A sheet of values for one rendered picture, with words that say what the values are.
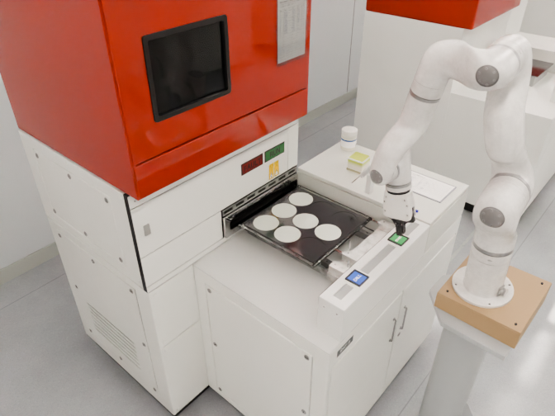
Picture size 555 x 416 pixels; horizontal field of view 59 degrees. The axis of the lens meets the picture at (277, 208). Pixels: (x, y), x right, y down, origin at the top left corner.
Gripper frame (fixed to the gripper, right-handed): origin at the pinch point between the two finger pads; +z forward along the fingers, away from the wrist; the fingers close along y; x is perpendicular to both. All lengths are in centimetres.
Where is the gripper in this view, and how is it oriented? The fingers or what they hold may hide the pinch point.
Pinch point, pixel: (400, 229)
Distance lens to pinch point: 173.7
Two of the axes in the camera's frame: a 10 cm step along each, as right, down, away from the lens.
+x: 6.5, -4.3, 6.2
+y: 7.4, 2.0, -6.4
